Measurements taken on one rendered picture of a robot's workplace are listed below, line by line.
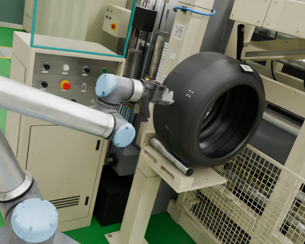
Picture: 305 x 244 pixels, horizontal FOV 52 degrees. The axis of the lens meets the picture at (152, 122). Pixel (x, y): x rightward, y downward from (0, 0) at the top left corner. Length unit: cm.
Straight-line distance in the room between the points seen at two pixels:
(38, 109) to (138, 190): 126
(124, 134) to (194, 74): 50
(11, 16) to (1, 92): 962
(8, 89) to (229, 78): 91
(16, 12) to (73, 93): 870
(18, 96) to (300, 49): 133
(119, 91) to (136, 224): 122
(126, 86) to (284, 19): 85
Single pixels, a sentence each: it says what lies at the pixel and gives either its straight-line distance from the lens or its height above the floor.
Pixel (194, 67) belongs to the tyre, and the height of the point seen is 140.
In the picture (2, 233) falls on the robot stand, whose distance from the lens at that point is 152.
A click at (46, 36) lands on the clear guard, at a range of 174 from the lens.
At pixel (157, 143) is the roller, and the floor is 92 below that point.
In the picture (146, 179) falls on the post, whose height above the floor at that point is 60.
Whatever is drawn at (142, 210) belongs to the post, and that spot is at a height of 35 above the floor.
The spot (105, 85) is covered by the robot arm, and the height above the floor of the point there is 130.
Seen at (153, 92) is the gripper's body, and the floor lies 129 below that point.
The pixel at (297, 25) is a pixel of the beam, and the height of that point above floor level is 168.
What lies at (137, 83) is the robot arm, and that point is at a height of 132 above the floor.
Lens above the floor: 163
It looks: 21 degrees down
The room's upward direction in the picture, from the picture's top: 15 degrees clockwise
